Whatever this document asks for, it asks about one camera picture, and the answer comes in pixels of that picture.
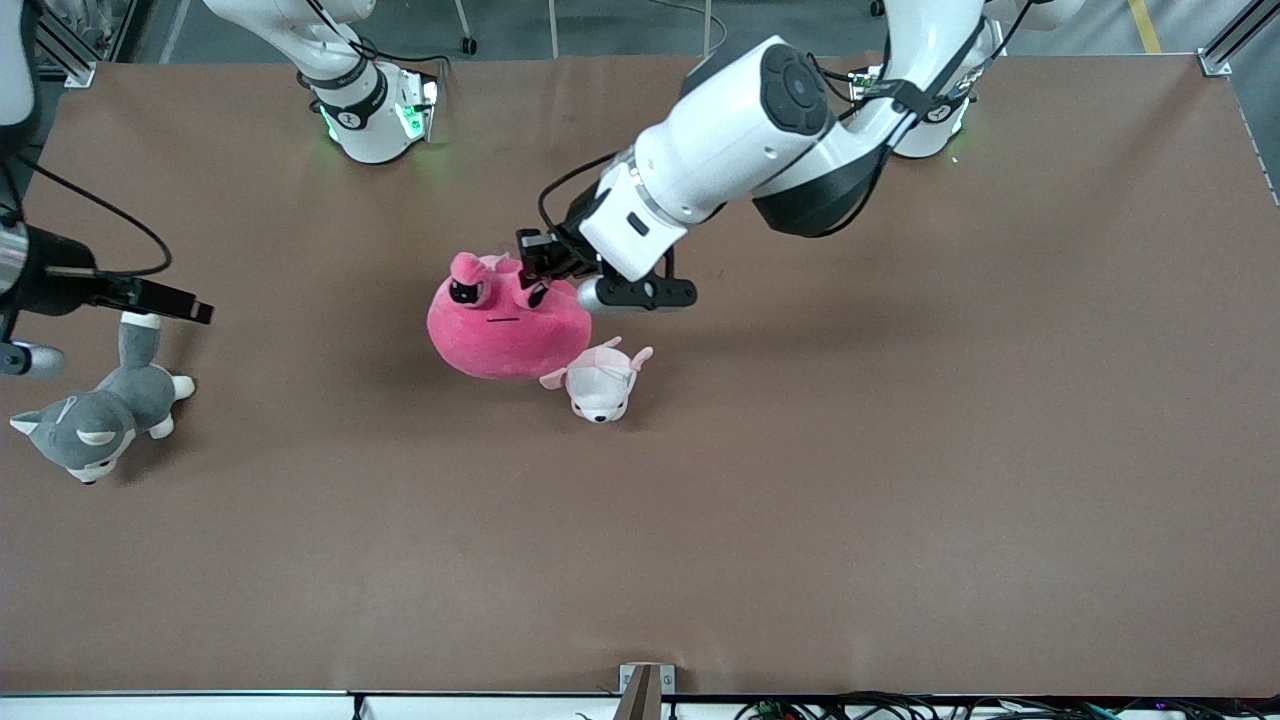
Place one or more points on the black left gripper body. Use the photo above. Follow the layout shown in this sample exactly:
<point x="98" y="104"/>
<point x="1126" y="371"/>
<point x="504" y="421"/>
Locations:
<point x="573" y="256"/>

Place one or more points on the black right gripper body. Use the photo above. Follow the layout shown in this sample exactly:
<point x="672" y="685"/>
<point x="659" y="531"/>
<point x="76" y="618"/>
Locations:
<point x="52" y="272"/>

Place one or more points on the round pink plush toy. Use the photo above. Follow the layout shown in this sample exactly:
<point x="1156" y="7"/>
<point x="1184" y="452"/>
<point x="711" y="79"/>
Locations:
<point x="500" y="335"/>

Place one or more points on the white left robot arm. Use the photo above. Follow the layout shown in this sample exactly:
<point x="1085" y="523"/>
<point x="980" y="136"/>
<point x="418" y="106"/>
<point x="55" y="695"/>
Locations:
<point x="740" y="130"/>

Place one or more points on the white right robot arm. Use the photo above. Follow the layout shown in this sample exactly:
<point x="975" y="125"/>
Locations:
<point x="360" y="120"/>

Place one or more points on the white pink plush puppy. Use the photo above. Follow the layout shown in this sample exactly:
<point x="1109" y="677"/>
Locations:
<point x="600" y="385"/>

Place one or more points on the grey white plush husky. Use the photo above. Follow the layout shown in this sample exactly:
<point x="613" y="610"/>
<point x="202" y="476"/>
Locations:
<point x="100" y="425"/>

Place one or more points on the white stand leg with caster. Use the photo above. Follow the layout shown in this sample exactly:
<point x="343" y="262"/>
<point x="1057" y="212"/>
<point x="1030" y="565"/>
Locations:
<point x="460" y="25"/>

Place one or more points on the brown table cover sheet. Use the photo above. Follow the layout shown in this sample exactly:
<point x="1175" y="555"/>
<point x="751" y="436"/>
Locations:
<point x="640" y="550"/>

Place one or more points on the aluminium frame profile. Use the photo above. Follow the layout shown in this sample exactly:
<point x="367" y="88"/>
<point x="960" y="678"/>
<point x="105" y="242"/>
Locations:
<point x="70" y="55"/>
<point x="1215" y="62"/>

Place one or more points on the white table front rail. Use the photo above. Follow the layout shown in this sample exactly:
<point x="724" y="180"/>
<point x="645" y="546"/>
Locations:
<point x="200" y="708"/>

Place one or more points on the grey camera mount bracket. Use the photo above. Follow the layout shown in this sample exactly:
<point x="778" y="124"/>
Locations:
<point x="645" y="690"/>

